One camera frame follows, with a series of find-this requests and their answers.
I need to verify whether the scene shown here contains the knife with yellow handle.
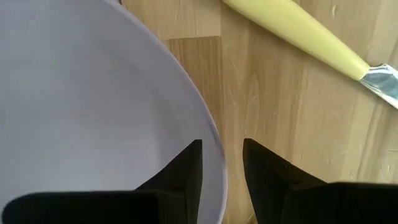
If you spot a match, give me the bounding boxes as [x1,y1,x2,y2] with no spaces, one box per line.
[221,0,398,110]

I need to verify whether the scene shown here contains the lavender round plate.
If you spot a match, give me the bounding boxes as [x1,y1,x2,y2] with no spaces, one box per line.
[0,0,229,224]

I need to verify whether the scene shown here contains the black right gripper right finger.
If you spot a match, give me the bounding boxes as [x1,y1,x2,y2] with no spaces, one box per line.
[243,138,398,224]

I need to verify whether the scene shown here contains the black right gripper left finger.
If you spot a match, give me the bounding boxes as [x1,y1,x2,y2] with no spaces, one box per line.
[1,139,203,224]

